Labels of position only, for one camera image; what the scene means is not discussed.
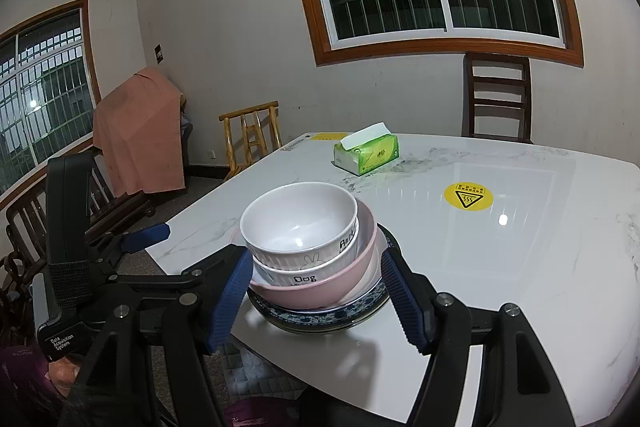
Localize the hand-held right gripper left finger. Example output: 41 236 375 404
57 251 254 427

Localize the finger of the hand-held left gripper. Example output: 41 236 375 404
90 223 171 268
107 244 242 301

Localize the small wood-framed barred window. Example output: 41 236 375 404
0 0 103 210

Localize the purple patterned clothing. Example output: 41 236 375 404
0 346 301 427

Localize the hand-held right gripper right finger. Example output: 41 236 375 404
380 249 576 427

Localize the bamboo chair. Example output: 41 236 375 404
218 101 285 182

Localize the white bowl with pink base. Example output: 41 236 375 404
240 182 360 272

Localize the white bowl with blue print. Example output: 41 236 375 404
252 252 361 288

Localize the person's left hand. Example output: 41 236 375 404
52 354 84 388

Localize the green tissue pack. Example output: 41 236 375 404
332 122 401 178

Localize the dark grey cloth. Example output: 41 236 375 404
179 97 195 178

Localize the dark carved wooden armchair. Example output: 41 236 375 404
0 152 156 343

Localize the round yellow warning sticker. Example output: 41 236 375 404
444 182 493 212

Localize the dark wooden slatted chair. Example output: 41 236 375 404
462 52 535 145

